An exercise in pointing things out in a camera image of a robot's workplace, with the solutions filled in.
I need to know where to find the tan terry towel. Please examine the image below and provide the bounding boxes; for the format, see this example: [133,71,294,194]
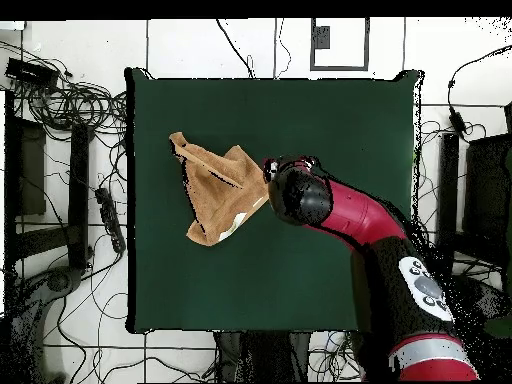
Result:
[168,131,270,248]

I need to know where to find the dark green table cloth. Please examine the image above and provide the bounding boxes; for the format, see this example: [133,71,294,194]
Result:
[124,66,424,335]

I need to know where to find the black power strip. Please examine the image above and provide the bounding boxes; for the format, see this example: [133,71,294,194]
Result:
[94,187,126,254]

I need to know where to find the grey stand base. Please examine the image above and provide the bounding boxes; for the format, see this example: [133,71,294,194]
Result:
[455,275,512,319]
[7,265,85,383]

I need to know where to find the black electronics box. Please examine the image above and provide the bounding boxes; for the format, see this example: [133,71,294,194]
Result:
[6,56,60,87]

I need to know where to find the thin black floor cable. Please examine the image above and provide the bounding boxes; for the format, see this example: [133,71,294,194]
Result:
[274,17,292,79]

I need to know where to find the thick black floor cable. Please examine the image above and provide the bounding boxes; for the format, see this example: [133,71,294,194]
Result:
[216,18,257,80]

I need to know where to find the grey square floor frame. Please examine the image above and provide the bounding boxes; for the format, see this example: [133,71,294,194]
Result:
[310,17,371,72]

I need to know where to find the black cable with inline adapter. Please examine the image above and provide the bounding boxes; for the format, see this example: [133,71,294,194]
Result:
[446,44,512,139]

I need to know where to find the thin tangled cable cluster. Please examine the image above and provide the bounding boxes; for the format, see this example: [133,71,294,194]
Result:
[308,330,361,381]

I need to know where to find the tangled black cable bundle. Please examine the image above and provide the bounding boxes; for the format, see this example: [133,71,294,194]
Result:
[11,59,129,135]

